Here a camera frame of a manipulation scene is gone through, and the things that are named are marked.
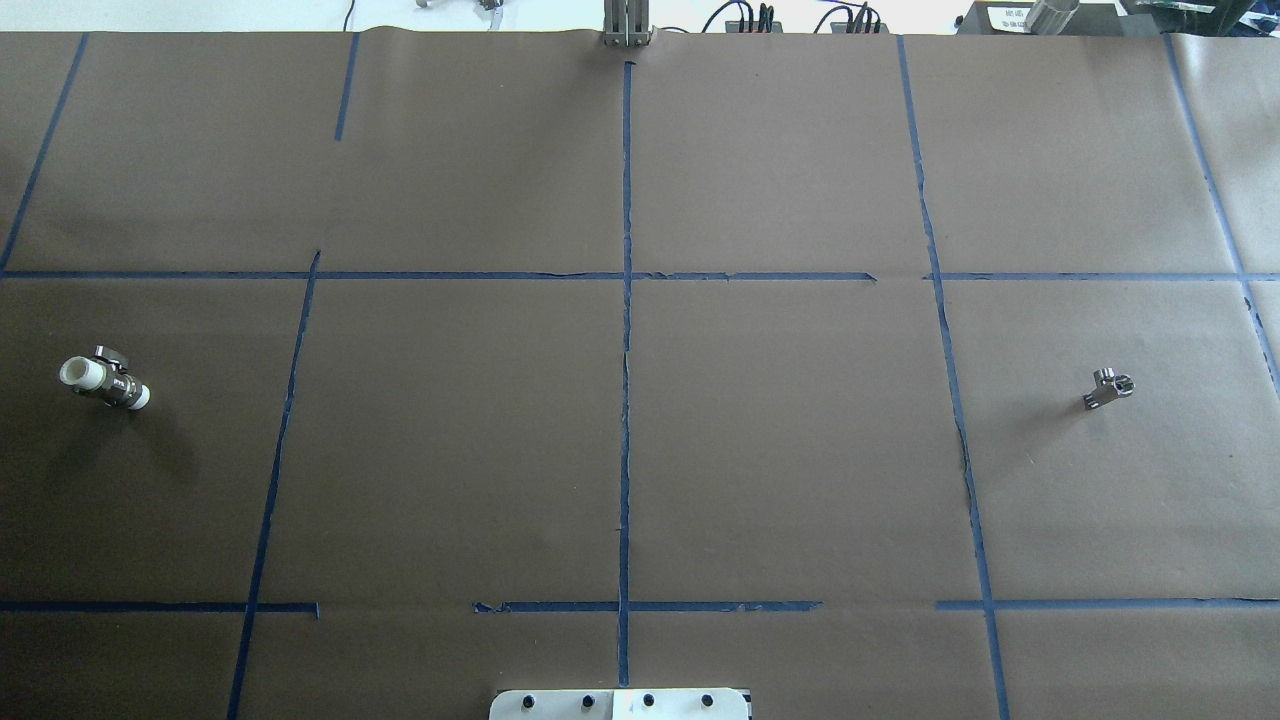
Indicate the small metal valve handle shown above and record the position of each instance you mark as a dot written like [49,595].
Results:
[1109,386]

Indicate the metal valve with white ends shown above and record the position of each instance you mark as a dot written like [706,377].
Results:
[106,375]

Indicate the brown paper table cover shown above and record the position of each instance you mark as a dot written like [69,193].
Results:
[485,363]

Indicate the black box with metal cylinder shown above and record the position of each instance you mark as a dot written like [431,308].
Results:
[1040,18]

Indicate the aluminium frame post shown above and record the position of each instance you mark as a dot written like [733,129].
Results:
[626,23]

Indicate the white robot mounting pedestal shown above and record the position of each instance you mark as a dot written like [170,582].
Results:
[623,703]

